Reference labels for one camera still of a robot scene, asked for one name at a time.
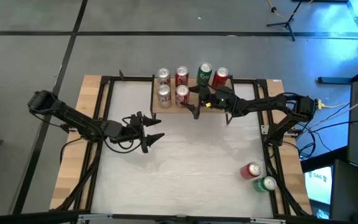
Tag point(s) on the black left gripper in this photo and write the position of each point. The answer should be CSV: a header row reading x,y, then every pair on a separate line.
x,y
120,130

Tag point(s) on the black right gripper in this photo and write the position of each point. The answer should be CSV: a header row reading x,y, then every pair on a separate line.
x,y
221,99

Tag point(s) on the red Coca-Cola can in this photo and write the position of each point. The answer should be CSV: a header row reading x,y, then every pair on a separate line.
x,y
181,75
182,96

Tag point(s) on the green Sprite can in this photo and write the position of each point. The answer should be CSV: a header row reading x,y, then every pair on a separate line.
x,y
204,73
264,183

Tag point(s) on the silver Diet Coke can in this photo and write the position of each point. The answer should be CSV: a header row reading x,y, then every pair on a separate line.
x,y
163,96
163,76

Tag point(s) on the red Coke Zero can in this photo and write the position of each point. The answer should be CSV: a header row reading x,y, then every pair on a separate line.
x,y
221,77
250,170

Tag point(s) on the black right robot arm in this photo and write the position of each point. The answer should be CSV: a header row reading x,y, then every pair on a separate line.
x,y
259,105

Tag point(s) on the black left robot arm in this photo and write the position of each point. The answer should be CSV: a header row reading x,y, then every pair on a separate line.
x,y
73,119

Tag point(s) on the wooden shelf board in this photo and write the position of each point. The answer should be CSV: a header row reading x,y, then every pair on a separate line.
x,y
168,111

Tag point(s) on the black tripod stand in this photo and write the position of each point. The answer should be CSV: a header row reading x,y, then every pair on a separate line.
x,y
287,23

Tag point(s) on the yellow power splitter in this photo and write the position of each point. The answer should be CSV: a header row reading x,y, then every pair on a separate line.
x,y
321,104

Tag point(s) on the black floor stand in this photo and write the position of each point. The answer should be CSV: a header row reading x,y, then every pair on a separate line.
x,y
334,80

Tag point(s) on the dark grey computer case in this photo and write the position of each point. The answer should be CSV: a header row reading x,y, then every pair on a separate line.
x,y
346,193

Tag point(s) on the black aluminium table frame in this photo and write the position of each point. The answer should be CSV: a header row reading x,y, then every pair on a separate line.
x,y
129,78

